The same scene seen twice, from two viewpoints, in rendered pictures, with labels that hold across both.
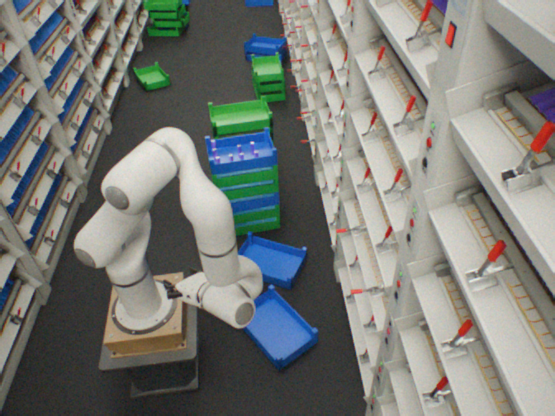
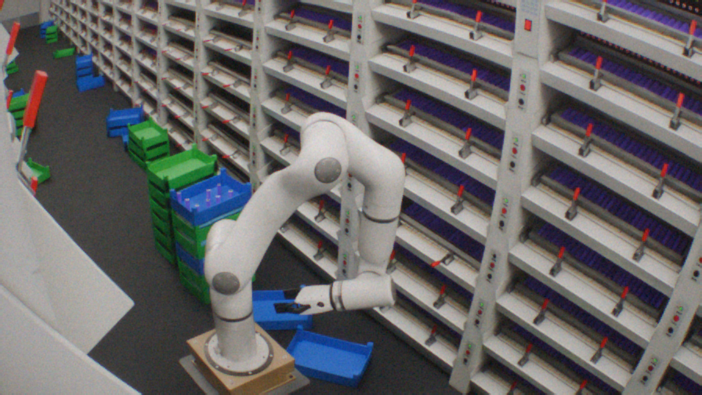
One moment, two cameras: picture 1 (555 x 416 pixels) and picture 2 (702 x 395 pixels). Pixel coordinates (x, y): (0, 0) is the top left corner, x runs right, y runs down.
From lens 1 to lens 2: 102 cm
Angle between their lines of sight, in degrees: 33
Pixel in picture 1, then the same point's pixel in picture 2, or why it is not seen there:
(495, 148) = (573, 77)
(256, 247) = not seen: hidden behind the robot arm
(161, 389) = not seen: outside the picture
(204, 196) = (390, 156)
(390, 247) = (462, 205)
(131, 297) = (245, 333)
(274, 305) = (308, 345)
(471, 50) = (543, 31)
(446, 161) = (537, 96)
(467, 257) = (569, 146)
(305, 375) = (381, 382)
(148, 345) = (265, 383)
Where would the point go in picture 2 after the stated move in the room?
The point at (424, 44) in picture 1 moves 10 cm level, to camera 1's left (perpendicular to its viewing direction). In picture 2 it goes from (480, 36) to (457, 37)
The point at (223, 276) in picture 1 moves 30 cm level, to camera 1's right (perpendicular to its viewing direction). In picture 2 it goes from (390, 244) to (472, 211)
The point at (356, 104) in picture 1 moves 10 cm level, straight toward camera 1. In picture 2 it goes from (369, 102) to (382, 112)
